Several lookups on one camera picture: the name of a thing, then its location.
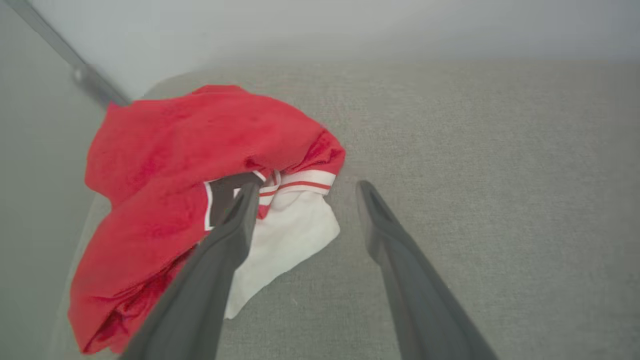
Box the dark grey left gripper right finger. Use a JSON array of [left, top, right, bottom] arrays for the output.
[[355, 180, 501, 360]]

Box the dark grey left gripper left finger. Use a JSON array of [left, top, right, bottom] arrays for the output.
[[119, 182, 261, 360]]

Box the grey skirting strip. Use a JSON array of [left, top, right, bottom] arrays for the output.
[[5, 0, 132, 108]]

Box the red jersey garment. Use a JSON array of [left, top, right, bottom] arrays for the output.
[[67, 84, 347, 356]]

